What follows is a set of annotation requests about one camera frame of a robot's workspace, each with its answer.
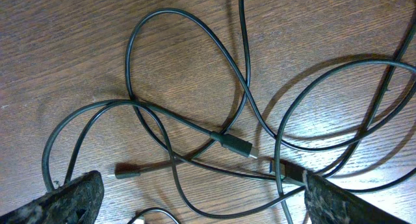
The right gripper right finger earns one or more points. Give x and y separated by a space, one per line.
329 203

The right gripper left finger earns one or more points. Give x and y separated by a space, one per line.
78 201

